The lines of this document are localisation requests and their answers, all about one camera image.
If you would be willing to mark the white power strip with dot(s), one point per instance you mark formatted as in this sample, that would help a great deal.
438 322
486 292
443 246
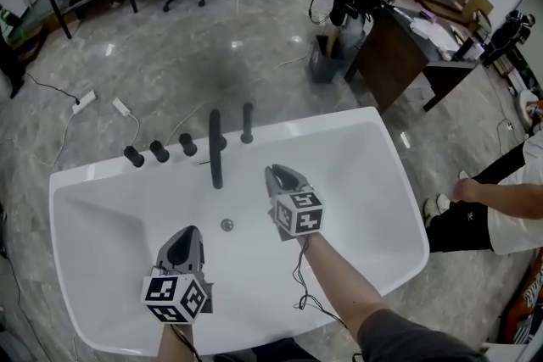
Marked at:
84 102
121 107

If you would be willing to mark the dark grey bin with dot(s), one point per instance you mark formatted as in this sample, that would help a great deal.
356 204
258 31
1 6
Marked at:
324 61

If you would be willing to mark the black handheld shower head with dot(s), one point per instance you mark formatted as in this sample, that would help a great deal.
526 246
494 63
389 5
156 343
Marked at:
247 116

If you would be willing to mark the person's left forearm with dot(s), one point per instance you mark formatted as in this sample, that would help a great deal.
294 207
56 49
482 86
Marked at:
174 345

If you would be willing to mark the person's right forearm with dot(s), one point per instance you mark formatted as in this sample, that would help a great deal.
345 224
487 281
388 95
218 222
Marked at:
348 292

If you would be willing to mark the black faucet knob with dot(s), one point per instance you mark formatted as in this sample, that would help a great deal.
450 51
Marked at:
134 157
160 151
187 144

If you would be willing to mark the black faucet spout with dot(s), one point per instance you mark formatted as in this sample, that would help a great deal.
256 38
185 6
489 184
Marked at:
216 148

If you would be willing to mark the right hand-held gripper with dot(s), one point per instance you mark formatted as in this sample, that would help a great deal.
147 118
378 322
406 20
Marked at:
297 212

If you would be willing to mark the dark brown wooden desk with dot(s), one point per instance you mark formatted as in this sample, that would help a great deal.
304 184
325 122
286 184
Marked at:
394 59

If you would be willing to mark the orange patterned object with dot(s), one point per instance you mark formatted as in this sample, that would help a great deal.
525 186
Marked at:
526 296

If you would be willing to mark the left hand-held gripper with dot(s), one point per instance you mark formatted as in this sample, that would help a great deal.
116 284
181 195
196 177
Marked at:
174 292

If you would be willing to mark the chrome bathtub drain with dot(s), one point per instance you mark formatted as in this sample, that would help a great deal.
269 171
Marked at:
227 224

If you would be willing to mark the white bathtub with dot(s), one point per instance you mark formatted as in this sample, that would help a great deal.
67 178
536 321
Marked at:
360 165

